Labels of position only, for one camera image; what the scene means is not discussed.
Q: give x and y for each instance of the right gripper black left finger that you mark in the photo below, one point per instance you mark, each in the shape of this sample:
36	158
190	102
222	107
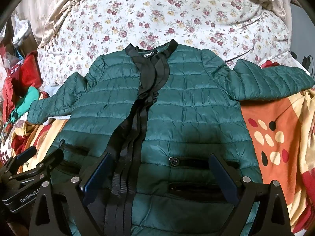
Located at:
48	216

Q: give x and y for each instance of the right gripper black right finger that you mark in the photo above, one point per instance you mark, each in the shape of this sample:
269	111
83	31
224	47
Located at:
272	216

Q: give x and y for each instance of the dark green quilted jacket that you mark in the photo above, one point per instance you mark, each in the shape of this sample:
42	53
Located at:
109	109

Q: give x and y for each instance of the bright green garment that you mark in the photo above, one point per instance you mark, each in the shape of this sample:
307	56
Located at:
24	104

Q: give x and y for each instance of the orange patterned fleece blanket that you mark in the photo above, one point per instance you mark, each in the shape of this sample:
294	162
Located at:
283	157

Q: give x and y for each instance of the red garment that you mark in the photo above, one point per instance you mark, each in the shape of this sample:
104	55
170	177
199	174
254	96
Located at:
20	78

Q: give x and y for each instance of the white floral quilt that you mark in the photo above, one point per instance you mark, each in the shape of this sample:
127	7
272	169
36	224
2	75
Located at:
254	30

